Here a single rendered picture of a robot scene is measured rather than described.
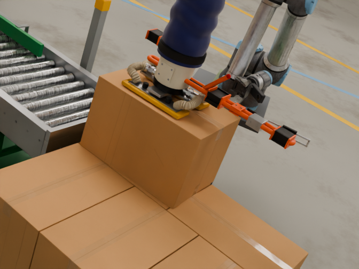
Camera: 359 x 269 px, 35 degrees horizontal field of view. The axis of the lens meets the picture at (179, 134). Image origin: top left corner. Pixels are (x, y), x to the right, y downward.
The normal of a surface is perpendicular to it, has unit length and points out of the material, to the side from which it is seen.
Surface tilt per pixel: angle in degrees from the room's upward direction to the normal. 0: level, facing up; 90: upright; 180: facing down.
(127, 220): 0
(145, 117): 90
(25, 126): 90
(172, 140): 90
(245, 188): 0
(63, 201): 0
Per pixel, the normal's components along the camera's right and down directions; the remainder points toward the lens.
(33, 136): -0.57, 0.23
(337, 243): 0.31, -0.83
